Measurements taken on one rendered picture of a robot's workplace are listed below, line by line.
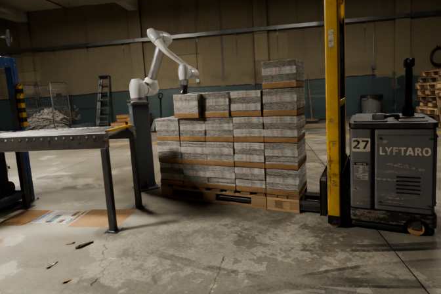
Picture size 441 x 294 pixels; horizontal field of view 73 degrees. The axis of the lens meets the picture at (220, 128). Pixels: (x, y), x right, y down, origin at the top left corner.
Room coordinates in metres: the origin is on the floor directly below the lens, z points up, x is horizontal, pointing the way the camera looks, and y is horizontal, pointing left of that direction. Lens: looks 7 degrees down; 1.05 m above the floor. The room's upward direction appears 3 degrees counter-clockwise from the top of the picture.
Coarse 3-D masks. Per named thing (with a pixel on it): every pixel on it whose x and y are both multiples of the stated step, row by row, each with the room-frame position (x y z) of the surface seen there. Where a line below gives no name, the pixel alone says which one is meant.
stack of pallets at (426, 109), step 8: (424, 72) 7.24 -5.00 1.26; (432, 72) 6.87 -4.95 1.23; (440, 72) 6.55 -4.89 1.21; (424, 80) 7.26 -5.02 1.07; (432, 80) 6.90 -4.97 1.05; (440, 80) 6.57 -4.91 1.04; (416, 88) 7.32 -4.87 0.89; (424, 88) 7.02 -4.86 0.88; (432, 88) 6.89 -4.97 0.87; (440, 88) 6.58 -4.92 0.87; (424, 96) 7.24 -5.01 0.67; (432, 96) 6.76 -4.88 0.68; (424, 104) 7.23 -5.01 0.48; (432, 104) 6.87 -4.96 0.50; (416, 112) 7.34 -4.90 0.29; (424, 112) 7.02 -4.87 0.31; (432, 112) 6.88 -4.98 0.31
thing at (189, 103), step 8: (176, 96) 2.89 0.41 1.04; (184, 96) 2.83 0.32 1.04; (192, 96) 2.79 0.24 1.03; (200, 96) 2.81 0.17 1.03; (176, 104) 2.90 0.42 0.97; (184, 104) 2.86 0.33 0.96; (192, 104) 2.80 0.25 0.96; (200, 104) 2.81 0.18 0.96; (176, 112) 2.90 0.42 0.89; (184, 112) 2.84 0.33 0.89; (192, 112) 2.80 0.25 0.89; (200, 112) 2.80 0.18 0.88
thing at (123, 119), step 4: (116, 116) 9.36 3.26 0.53; (120, 116) 9.35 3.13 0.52; (124, 116) 9.33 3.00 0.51; (128, 116) 8.90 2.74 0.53; (120, 120) 9.35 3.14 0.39; (124, 120) 9.33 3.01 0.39; (128, 120) 8.90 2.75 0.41; (112, 124) 8.95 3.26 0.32; (116, 124) 8.94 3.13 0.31; (120, 124) 8.93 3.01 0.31; (124, 124) 8.91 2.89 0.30; (128, 124) 8.89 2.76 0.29
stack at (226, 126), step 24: (168, 120) 2.98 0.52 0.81; (192, 120) 2.85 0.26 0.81; (216, 120) 2.74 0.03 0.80; (240, 120) 2.64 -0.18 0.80; (168, 144) 2.99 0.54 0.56; (192, 144) 2.86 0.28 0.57; (216, 144) 2.74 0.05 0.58; (240, 144) 2.64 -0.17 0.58; (168, 168) 3.00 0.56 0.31; (192, 168) 2.87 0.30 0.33; (216, 168) 2.75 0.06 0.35; (240, 168) 2.65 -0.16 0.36; (264, 168) 2.56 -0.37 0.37; (168, 192) 3.01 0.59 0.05; (192, 192) 3.05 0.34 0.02; (216, 192) 2.76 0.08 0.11; (240, 192) 2.64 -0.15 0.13
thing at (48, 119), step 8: (40, 96) 9.94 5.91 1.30; (56, 96) 9.24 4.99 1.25; (32, 112) 9.74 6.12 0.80; (40, 112) 9.07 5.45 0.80; (48, 112) 9.27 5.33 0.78; (56, 112) 9.41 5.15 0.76; (32, 120) 9.25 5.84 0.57; (40, 120) 9.14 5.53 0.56; (48, 120) 9.05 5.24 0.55; (56, 120) 9.17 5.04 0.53; (64, 120) 9.54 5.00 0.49; (32, 128) 9.14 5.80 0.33; (40, 128) 9.09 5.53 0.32; (48, 128) 9.06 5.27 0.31; (56, 128) 9.08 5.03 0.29; (64, 128) 9.48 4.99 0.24
